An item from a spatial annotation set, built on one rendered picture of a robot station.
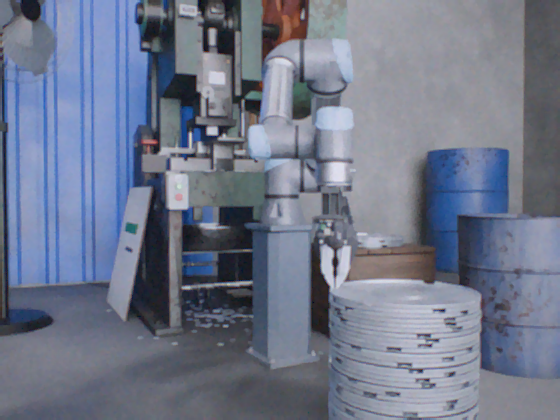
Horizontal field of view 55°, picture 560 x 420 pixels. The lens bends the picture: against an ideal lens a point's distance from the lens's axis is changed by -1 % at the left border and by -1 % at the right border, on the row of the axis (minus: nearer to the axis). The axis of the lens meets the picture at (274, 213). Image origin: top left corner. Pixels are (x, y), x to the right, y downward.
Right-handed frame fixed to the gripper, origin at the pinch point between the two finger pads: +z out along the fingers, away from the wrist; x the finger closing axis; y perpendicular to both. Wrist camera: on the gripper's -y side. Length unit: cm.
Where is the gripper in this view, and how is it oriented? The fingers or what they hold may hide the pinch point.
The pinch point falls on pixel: (335, 282)
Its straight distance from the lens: 112.9
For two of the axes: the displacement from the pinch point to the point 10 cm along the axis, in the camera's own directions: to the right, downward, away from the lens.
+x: 9.6, 0.1, -2.8
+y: -2.8, 0.3, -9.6
